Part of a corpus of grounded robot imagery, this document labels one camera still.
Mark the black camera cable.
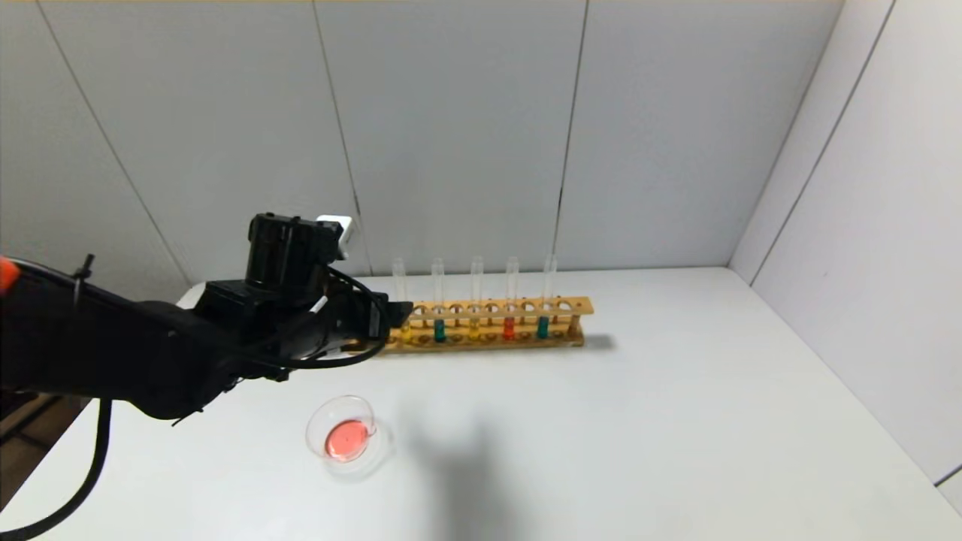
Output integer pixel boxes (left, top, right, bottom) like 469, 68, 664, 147
319, 264, 390, 370

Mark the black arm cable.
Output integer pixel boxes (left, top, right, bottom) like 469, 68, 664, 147
0, 398, 113, 541

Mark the clear glass beaker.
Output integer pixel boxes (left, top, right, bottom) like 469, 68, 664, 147
305, 394, 392, 478

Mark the test tube red pigment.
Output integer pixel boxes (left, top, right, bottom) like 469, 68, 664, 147
504, 255, 521, 341

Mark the test tube green pigment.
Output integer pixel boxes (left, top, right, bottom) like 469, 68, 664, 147
536, 255, 558, 340
431, 257, 448, 343

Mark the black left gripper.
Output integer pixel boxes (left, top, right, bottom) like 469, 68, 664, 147
329, 291, 413, 346

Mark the wooden test tube rack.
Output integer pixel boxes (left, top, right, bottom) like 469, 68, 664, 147
342, 297, 594, 355

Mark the test tube yellow pigment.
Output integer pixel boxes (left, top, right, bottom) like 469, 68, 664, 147
469, 255, 486, 343
392, 258, 414, 345

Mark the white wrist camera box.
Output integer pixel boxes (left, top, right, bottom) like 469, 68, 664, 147
316, 215, 355, 261

